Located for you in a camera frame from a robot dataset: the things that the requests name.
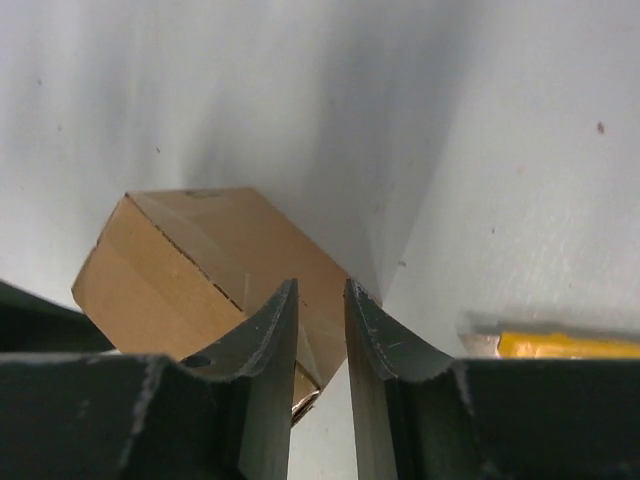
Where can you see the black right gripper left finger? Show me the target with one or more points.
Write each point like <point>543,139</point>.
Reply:
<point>222,413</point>

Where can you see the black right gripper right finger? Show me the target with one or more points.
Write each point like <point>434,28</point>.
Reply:
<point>419,413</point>

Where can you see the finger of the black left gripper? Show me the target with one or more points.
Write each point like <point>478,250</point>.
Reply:
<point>30,323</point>

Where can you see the yellow utility knife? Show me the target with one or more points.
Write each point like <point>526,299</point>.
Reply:
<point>503,337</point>

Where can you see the brown cardboard express box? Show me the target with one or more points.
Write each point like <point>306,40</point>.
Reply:
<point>172,271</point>

